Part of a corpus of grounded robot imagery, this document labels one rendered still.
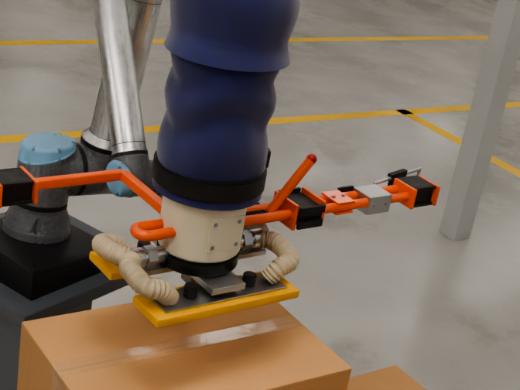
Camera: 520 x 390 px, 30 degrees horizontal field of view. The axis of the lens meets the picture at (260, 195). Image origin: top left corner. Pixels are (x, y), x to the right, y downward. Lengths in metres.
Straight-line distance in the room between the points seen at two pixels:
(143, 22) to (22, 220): 0.63
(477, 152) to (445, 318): 1.01
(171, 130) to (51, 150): 0.85
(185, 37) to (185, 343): 0.70
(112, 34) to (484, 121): 2.91
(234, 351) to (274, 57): 0.68
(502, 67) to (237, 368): 3.16
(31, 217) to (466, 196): 2.94
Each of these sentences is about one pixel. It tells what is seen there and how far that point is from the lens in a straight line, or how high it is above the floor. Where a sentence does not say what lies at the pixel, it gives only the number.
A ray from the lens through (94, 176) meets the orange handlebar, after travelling 2.10.
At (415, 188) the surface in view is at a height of 1.26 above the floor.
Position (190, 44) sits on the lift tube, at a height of 1.63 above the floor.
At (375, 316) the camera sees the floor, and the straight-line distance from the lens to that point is 4.34.
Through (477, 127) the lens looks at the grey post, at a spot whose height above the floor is 0.63.
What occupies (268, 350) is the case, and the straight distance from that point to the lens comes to 2.15.
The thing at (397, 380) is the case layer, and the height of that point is 0.54.
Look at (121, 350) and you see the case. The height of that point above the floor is 0.94.
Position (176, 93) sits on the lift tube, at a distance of 1.81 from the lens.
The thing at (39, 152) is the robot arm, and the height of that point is 1.08.
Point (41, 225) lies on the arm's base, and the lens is 2.71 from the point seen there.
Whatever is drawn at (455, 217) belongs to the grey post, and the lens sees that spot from 5.22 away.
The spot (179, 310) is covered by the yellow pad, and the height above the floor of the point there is 1.13.
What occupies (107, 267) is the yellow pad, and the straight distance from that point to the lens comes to 1.99.
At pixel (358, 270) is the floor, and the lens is 4.69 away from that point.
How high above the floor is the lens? 2.08
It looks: 23 degrees down
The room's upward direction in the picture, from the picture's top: 10 degrees clockwise
